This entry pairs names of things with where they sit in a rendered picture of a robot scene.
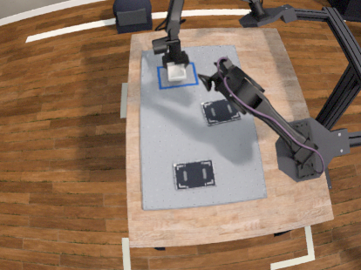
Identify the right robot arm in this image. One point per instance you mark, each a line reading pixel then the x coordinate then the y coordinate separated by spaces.
pixel 173 25

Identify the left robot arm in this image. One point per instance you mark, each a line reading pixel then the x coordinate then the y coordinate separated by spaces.
pixel 248 94

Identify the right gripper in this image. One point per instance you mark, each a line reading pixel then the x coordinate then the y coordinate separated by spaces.
pixel 176 57

